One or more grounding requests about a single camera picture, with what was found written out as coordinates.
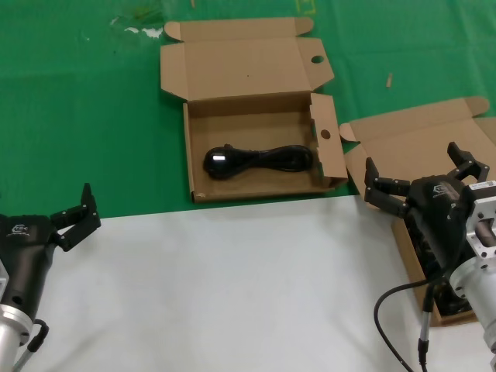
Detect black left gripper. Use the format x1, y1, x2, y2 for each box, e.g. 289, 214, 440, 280
0, 182, 102, 315

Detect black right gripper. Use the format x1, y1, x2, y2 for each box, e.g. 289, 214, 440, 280
363, 142, 491, 273

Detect black power cord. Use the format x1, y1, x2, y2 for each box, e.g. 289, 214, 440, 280
204, 143, 315, 180

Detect open cardboard box holding black parts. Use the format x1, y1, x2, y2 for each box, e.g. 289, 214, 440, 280
339, 96, 496, 327

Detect open cardboard box with round holes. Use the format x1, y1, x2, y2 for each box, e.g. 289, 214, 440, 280
159, 16, 349, 204

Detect green table cloth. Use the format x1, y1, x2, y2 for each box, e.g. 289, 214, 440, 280
0, 0, 496, 220

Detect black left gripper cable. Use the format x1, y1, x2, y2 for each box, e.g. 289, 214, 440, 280
15, 317, 50, 372

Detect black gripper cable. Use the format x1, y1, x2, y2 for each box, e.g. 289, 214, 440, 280
374, 270, 447, 372
15, 317, 50, 372

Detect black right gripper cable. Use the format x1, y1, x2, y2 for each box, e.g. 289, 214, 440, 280
374, 270, 447, 372

